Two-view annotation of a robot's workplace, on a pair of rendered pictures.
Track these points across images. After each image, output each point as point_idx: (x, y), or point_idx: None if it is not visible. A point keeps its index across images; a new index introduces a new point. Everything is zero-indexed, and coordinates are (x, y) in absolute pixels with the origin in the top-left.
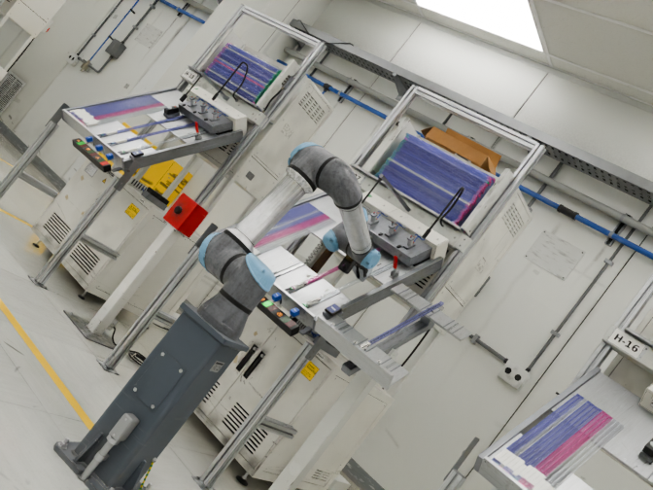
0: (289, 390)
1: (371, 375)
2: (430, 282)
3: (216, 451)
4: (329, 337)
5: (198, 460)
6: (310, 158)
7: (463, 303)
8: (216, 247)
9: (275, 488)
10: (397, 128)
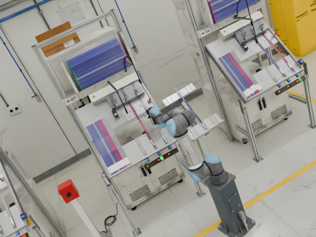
0: None
1: (217, 126)
2: None
3: (164, 189)
4: (199, 137)
5: (182, 195)
6: (182, 126)
7: None
8: (201, 174)
9: None
10: (63, 68)
